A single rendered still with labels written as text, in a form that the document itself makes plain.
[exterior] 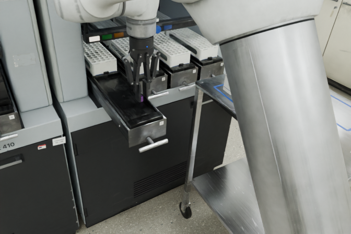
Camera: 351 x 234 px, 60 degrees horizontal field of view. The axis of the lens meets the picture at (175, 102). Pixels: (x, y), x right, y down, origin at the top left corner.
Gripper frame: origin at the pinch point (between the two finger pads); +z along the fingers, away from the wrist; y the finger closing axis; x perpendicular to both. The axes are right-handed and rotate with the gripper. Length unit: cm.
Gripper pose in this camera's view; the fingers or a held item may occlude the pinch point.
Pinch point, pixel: (141, 90)
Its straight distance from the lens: 104.9
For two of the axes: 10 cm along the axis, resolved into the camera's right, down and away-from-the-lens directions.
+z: -0.6, 8.3, 5.5
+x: 5.3, 4.9, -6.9
